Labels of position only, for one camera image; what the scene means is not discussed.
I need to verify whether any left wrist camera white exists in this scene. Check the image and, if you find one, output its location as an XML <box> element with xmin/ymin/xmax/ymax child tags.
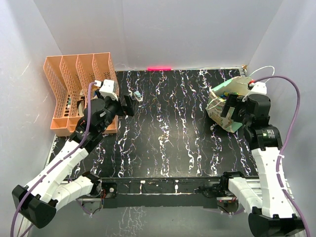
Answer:
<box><xmin>94</xmin><ymin>79</ymin><xmax>119</xmax><ymax>101</ymax></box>

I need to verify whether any green illustrated paper bag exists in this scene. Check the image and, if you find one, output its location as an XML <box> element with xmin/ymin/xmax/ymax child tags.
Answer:
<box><xmin>206</xmin><ymin>76</ymin><xmax>255</xmax><ymax>133</ymax></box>

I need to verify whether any green Fox's candy bag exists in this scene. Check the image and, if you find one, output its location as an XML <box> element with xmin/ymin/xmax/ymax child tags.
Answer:
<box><xmin>220</xmin><ymin>92</ymin><xmax>230</xmax><ymax>99</ymax></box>

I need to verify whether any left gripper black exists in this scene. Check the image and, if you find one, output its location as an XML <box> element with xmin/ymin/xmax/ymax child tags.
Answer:
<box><xmin>96</xmin><ymin>89</ymin><xmax>136</xmax><ymax>132</ymax></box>

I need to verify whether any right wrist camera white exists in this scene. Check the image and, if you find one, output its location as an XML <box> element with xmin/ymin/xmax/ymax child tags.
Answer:
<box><xmin>247</xmin><ymin>80</ymin><xmax>267</xmax><ymax>96</ymax></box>

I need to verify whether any pink tape strip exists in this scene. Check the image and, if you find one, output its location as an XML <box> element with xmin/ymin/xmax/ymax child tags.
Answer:
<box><xmin>147</xmin><ymin>67</ymin><xmax>172</xmax><ymax>71</ymax></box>

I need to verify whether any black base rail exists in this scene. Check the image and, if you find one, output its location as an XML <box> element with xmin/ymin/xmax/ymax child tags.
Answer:
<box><xmin>102</xmin><ymin>177</ymin><xmax>240</xmax><ymax>212</ymax></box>

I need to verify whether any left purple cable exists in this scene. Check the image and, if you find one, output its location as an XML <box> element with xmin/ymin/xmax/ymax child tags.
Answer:
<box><xmin>9</xmin><ymin>82</ymin><xmax>99</xmax><ymax>237</ymax></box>

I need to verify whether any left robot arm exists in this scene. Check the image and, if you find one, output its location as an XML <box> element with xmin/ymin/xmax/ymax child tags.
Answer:
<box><xmin>12</xmin><ymin>94</ymin><xmax>134</xmax><ymax>229</ymax></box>

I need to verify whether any orange plastic file organizer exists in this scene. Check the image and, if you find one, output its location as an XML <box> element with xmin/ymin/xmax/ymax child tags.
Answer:
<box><xmin>43</xmin><ymin>52</ymin><xmax>118</xmax><ymax>137</ymax></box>

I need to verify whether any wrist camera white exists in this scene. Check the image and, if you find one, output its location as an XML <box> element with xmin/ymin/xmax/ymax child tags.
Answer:
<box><xmin>247</xmin><ymin>80</ymin><xmax>267</xmax><ymax>96</ymax></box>
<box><xmin>94</xmin><ymin>79</ymin><xmax>119</xmax><ymax>101</ymax></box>

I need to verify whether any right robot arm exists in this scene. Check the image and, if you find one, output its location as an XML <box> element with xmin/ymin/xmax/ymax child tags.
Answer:
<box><xmin>220</xmin><ymin>94</ymin><xmax>306</xmax><ymax>237</ymax></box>

